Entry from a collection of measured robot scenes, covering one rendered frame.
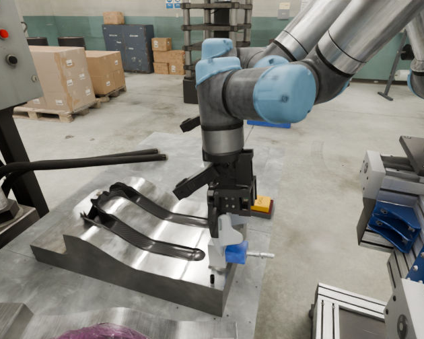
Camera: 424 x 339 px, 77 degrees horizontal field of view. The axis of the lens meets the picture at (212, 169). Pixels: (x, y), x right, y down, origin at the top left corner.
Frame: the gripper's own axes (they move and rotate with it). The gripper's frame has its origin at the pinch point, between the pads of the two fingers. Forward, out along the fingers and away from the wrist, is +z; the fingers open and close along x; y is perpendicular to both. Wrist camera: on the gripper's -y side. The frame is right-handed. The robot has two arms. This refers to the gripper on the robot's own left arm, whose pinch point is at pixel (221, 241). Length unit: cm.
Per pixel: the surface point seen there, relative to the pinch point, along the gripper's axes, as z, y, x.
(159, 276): 5.7, -12.3, -6.5
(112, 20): -172, -432, 585
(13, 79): -37, -80, 28
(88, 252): 2.0, -29.4, -6.8
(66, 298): 11.5, -34.3, -11.8
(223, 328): 11.0, 2.6, -10.9
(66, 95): -21, -298, 259
